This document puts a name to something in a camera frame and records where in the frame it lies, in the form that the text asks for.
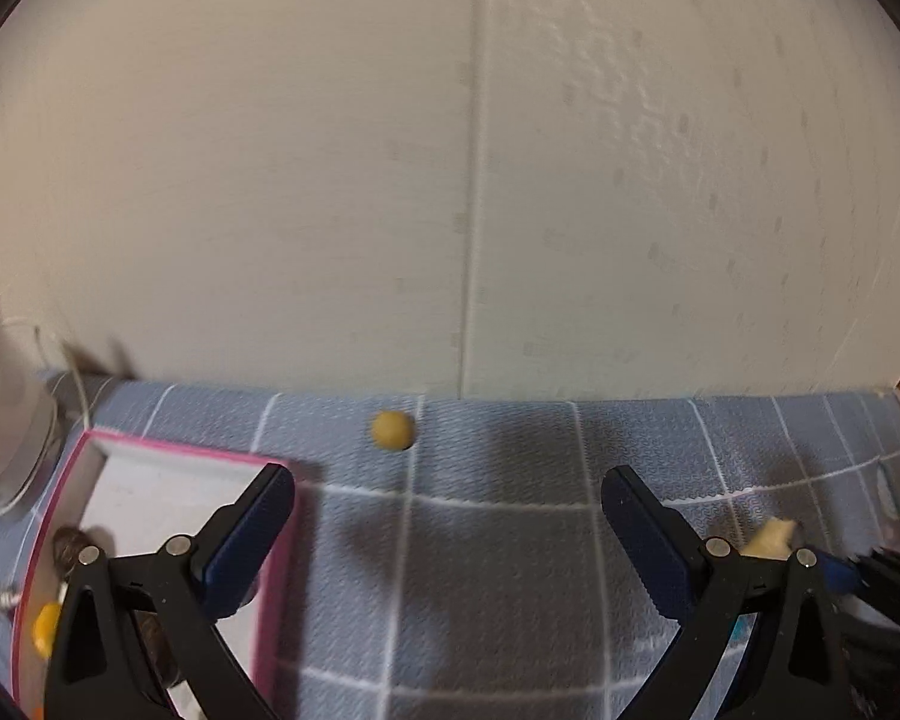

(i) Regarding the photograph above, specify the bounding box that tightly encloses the dark brown wrinkled fruit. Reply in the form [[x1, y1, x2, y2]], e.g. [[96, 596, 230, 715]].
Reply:
[[51, 527, 118, 587]]

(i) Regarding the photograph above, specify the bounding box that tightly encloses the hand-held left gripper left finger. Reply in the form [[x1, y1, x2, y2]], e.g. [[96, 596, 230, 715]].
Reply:
[[43, 463, 296, 720]]

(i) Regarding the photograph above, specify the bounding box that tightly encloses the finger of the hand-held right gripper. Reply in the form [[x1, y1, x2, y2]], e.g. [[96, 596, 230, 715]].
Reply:
[[821, 546, 900, 635]]

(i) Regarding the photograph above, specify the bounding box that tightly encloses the brown kiwi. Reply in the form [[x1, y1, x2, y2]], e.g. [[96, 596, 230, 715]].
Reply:
[[131, 610, 185, 688]]

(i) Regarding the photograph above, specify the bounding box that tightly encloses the pale yellow block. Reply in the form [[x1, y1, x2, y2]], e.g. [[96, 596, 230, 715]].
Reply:
[[742, 516, 797, 560]]

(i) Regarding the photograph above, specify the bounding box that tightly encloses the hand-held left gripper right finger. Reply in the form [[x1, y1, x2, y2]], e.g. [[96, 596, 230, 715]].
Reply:
[[601, 464, 871, 720]]

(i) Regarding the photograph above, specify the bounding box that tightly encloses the blue-grey printed tablecloth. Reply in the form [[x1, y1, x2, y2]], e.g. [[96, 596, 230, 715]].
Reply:
[[0, 371, 900, 720]]

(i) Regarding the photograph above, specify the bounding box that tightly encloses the pink box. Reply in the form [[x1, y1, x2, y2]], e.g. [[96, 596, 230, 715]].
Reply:
[[11, 426, 302, 720]]

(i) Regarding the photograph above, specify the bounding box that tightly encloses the orange-yellow round fruit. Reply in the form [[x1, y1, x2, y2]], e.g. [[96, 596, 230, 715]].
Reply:
[[32, 601, 65, 658]]

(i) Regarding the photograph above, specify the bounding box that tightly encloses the small tan-yellow round fruit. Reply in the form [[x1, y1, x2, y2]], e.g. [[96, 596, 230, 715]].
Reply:
[[371, 411, 417, 453]]

